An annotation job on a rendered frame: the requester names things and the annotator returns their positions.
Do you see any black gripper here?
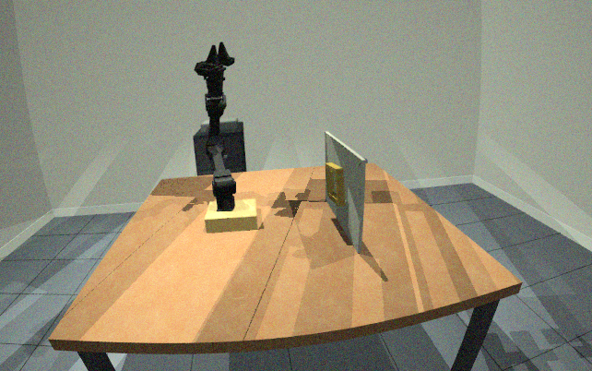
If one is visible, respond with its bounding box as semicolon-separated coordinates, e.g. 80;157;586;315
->
196;42;234;86

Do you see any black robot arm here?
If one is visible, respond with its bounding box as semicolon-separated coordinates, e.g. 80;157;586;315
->
205;83;236;211

